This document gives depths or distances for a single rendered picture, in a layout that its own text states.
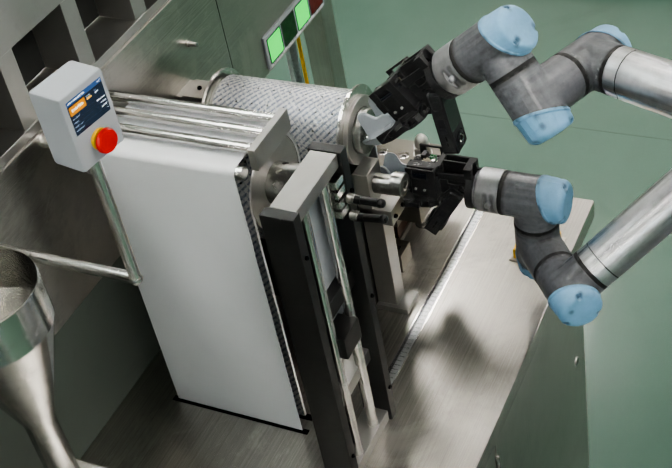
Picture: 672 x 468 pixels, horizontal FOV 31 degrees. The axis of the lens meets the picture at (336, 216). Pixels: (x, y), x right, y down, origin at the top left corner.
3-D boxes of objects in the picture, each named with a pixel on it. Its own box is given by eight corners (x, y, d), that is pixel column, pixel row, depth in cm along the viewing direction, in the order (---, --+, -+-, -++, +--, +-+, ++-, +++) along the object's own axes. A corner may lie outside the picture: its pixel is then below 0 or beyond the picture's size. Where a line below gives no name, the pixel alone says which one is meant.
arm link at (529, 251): (534, 301, 201) (530, 252, 194) (509, 259, 209) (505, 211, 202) (578, 287, 202) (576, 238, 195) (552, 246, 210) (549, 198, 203)
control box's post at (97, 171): (138, 283, 150) (92, 156, 137) (127, 281, 151) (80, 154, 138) (144, 275, 151) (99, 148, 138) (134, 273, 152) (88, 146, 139)
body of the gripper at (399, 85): (384, 71, 188) (434, 35, 179) (421, 110, 190) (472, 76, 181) (364, 99, 183) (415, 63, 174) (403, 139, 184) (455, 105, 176)
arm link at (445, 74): (493, 64, 178) (474, 95, 172) (472, 78, 181) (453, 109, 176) (459, 27, 176) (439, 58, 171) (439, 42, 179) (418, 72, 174)
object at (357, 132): (380, 140, 199) (362, 162, 194) (369, 138, 200) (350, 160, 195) (377, 99, 195) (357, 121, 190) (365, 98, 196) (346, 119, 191)
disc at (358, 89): (346, 192, 195) (332, 118, 186) (343, 192, 195) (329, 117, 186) (382, 139, 205) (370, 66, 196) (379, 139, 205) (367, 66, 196)
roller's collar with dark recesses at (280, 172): (306, 219, 171) (298, 184, 167) (269, 212, 174) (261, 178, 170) (325, 191, 176) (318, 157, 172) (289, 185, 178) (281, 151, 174)
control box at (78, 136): (95, 177, 134) (68, 104, 128) (54, 164, 137) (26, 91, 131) (136, 142, 138) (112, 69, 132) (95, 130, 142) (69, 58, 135)
